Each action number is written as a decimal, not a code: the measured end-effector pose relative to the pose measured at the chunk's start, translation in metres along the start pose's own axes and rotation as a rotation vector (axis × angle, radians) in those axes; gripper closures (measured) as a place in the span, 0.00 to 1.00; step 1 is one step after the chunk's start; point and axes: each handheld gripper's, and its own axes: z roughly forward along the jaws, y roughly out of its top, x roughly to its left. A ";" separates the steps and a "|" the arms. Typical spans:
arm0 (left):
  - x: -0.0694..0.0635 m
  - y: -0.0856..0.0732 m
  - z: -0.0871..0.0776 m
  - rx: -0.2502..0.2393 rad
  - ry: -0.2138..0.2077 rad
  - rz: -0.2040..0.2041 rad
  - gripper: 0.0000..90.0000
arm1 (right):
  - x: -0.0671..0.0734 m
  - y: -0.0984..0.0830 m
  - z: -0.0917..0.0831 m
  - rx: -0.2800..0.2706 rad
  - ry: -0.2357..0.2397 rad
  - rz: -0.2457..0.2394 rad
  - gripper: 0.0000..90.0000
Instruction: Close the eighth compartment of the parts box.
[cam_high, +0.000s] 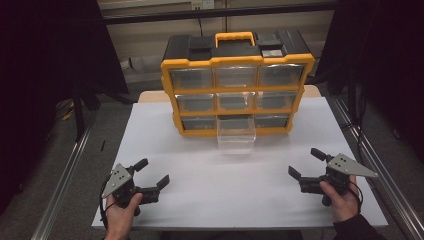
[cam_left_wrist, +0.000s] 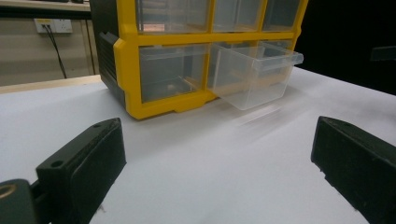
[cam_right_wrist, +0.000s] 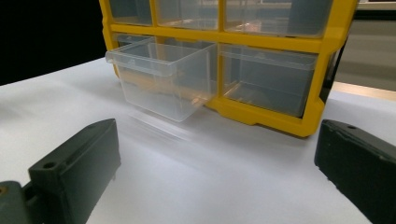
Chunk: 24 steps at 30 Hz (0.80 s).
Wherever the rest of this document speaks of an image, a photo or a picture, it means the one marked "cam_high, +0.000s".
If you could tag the yellow object on floor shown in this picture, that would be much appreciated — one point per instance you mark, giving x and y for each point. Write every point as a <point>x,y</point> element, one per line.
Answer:
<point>67,111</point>

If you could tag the clear plastic organizer drawer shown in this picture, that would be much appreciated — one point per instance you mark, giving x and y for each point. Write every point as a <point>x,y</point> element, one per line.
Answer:
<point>236,138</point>

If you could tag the black metal stand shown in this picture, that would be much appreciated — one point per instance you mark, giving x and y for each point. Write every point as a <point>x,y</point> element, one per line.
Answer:
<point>80,113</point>

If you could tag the yellow black drawer organizer cabinet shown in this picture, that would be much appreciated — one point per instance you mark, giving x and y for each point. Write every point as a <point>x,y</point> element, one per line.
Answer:
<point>233,60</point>

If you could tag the set of clear drawers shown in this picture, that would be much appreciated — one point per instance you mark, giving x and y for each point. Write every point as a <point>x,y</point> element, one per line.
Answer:
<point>191,78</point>

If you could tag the white wall socket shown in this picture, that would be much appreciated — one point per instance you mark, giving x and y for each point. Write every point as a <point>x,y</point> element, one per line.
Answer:
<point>202,4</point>

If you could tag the aluminium frame rail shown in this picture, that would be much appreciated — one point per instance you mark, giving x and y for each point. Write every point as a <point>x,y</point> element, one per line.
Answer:
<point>383,180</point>
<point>63,186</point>

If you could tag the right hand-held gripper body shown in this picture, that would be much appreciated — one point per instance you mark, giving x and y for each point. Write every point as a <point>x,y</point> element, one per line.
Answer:
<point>346,166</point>

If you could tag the black horizontal bar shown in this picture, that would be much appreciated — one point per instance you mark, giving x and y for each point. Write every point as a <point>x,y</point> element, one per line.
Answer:
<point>216,13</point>

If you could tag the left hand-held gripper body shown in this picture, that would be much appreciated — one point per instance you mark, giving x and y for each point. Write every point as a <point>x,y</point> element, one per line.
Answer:
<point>117,180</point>

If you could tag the black curtain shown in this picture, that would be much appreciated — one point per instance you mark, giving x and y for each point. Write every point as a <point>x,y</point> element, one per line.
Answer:
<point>390,50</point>
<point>40,66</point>

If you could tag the person's left hand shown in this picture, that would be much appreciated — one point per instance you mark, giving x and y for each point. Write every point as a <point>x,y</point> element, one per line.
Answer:
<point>119,218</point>

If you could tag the person's right hand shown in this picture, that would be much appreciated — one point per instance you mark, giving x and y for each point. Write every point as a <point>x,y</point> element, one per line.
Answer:
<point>345,205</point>

